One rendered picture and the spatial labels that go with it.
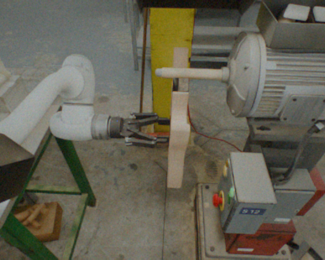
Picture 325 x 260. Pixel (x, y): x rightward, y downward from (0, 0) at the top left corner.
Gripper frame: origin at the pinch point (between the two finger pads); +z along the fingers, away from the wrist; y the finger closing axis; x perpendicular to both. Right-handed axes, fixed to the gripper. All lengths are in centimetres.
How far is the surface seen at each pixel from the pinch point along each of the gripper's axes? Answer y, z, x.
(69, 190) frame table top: -11, -65, -86
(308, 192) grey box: 16, 49, -11
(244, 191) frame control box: 25.8, 19.6, 9.9
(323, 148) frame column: 5, 51, 1
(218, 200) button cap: 23.3, 15.8, -3.4
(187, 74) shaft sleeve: -6.1, 4.8, 19.7
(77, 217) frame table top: 7, -54, -84
